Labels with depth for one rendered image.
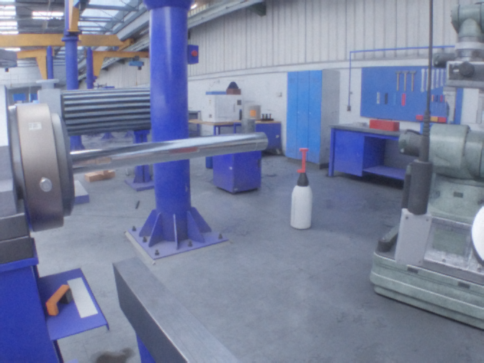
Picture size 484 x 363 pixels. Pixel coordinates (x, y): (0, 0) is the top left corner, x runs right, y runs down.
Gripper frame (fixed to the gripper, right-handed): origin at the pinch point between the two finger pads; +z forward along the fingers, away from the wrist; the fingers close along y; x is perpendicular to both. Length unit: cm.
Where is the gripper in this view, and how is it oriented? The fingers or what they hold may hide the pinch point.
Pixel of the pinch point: (465, 115)
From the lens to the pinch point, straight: 201.9
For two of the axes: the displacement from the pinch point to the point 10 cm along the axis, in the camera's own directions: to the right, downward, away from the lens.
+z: 0.0, 9.7, 2.5
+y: -7.2, -1.7, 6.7
